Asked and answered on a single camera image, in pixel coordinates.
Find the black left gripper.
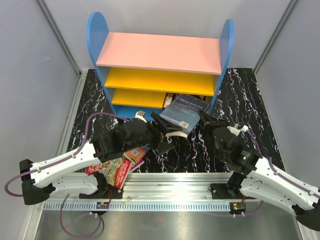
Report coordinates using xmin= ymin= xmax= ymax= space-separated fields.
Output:
xmin=124 ymin=112 xmax=183 ymax=157

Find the Nineteen Eighty-Four grey-blue book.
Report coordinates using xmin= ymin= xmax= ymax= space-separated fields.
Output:
xmin=160 ymin=94 xmax=211 ymax=138

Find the black Treehouse book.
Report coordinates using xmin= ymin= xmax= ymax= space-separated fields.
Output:
xmin=162 ymin=92 xmax=209 ymax=110

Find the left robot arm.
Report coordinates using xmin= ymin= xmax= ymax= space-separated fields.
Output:
xmin=19 ymin=112 xmax=183 ymax=206

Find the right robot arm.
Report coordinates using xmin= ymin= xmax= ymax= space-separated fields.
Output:
xmin=199 ymin=110 xmax=320 ymax=231

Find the Jane Eyre blue orange book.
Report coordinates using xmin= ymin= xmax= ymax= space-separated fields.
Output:
xmin=124 ymin=146 xmax=150 ymax=163

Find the purple 117-Storey Treehouse book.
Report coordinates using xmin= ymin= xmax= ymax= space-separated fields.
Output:
xmin=130 ymin=158 xmax=145 ymax=173

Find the red Storey Treehouse book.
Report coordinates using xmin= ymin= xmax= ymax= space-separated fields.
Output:
xmin=85 ymin=157 xmax=133 ymax=189

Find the blue pink yellow bookshelf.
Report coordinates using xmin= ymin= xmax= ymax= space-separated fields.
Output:
xmin=86 ymin=11 xmax=235 ymax=119

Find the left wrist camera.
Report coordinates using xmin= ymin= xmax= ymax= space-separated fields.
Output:
xmin=135 ymin=110 xmax=147 ymax=123

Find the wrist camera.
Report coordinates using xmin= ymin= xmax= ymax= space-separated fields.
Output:
xmin=135 ymin=110 xmax=147 ymax=123
xmin=227 ymin=125 xmax=249 ymax=136

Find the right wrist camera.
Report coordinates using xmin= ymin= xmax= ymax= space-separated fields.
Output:
xmin=227 ymin=125 xmax=249 ymax=136

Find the aluminium rail base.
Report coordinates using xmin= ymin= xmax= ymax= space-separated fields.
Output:
xmin=33 ymin=172 xmax=287 ymax=203

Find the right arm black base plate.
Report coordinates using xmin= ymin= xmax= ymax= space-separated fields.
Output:
xmin=207 ymin=183 xmax=255 ymax=201

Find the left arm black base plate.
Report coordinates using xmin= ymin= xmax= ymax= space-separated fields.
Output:
xmin=78 ymin=184 xmax=123 ymax=200

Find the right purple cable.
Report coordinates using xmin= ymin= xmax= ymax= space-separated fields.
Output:
xmin=204 ymin=129 xmax=320 ymax=218

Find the purple cable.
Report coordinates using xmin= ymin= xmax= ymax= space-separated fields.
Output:
xmin=204 ymin=129 xmax=320 ymax=218
xmin=4 ymin=112 xmax=131 ymax=237

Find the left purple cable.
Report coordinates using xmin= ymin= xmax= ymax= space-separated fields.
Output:
xmin=4 ymin=112 xmax=131 ymax=237

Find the white slotted cable duct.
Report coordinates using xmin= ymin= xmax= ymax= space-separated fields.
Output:
xmin=44 ymin=200 xmax=247 ymax=215

